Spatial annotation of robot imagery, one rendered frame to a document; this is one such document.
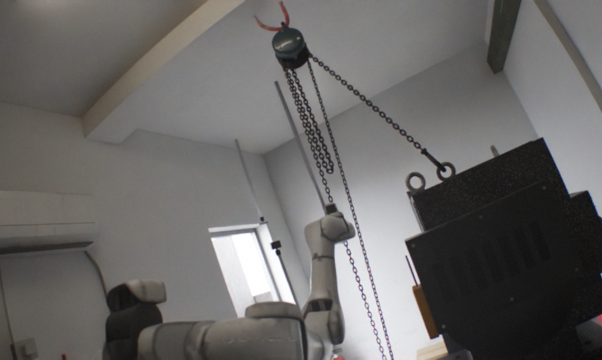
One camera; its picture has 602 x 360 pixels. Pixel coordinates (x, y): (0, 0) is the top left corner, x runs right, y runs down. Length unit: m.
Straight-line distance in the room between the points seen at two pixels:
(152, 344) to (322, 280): 0.46
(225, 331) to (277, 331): 0.07
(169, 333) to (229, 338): 0.10
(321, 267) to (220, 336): 0.42
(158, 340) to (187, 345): 0.05
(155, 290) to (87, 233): 1.37
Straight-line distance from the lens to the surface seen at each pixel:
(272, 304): 0.52
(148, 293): 0.62
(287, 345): 0.51
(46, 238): 1.88
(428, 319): 1.05
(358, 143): 3.70
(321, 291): 0.84
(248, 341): 0.50
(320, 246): 0.89
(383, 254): 3.62
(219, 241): 8.42
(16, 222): 1.83
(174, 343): 0.57
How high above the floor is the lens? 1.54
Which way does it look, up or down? 13 degrees up
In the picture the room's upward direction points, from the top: 21 degrees counter-clockwise
